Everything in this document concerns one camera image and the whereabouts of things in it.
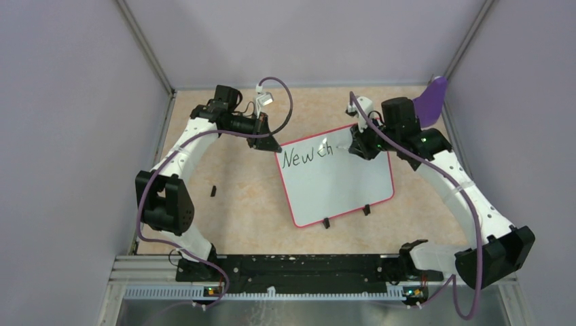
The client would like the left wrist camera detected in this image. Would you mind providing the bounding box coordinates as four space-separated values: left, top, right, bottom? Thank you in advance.
253 85 274 114

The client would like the pink framed whiteboard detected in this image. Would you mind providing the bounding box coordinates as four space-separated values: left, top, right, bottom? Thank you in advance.
276 126 395 228

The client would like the white cable duct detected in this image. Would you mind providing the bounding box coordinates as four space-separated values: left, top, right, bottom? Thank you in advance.
124 285 406 301

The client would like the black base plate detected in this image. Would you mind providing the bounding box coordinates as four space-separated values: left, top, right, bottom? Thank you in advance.
175 254 444 294

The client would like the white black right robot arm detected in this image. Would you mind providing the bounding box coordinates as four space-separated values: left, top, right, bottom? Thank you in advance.
346 96 535 289

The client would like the aluminium frame rail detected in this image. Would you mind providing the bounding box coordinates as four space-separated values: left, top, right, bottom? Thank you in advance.
109 255 180 284

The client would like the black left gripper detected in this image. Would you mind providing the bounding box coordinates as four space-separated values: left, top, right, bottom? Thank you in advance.
223 111 282 153

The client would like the black whiteboard clip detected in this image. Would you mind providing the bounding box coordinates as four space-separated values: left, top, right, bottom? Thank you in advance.
322 217 331 230
363 204 371 216

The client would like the purple marker holder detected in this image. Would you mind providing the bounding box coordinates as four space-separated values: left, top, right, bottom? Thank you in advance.
412 76 448 128

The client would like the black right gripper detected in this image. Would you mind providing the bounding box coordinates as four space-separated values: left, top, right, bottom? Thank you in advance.
349 115 399 161

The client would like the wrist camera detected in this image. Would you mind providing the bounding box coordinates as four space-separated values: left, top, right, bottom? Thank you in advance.
253 85 274 114
345 96 374 133

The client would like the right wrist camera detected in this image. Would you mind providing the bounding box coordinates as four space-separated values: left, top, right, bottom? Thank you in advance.
345 96 374 133

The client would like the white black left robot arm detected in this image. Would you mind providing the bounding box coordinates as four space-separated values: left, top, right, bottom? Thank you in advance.
135 85 282 281

